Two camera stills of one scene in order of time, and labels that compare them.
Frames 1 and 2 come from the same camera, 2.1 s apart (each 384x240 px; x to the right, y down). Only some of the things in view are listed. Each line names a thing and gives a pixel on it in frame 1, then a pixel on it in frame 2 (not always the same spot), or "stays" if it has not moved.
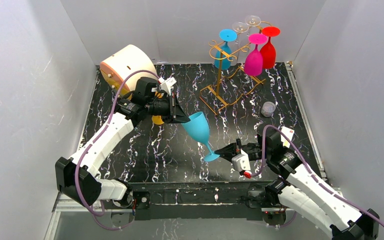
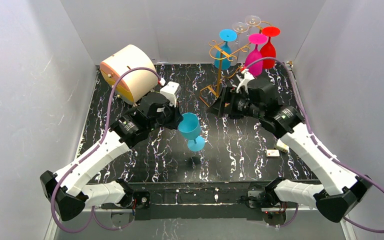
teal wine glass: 198,126 → 190,127
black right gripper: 239,150 → 222,103
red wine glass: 268,51 stays
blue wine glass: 223,55 stays
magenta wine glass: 253,59 stays
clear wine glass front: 239,27 stays
